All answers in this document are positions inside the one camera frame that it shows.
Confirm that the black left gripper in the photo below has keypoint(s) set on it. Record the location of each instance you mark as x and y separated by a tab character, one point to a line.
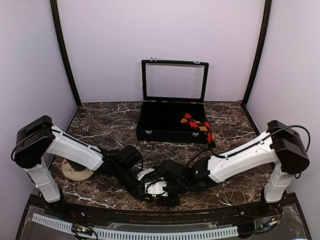
138	190

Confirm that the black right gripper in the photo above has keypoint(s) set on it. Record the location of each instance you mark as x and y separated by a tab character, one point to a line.
173	202

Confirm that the cream branch-pattern plate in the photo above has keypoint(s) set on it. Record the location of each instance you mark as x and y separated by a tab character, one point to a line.
71	174

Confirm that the black glass-lid display case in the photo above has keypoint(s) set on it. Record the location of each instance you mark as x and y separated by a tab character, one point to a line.
173	93

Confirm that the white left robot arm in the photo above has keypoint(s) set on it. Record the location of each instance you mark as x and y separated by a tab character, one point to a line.
42	137

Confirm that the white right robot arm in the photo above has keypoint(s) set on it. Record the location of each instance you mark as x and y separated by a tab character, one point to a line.
279	144

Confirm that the dark blue mug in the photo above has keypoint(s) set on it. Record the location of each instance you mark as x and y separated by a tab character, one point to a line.
77	167

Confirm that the red orange argyle sock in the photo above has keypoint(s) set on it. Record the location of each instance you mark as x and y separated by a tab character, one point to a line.
202	127

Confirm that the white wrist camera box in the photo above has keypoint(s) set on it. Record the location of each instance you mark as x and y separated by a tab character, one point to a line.
156	189

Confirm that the white slotted cable duct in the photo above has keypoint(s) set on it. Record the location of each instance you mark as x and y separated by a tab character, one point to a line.
122	231

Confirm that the right black frame post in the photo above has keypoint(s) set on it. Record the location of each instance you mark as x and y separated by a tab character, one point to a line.
259	51

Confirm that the black frame post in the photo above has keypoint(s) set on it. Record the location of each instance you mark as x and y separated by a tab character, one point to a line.
63	52
259	51

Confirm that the left black frame post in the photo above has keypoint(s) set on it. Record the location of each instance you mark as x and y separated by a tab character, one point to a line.
63	52

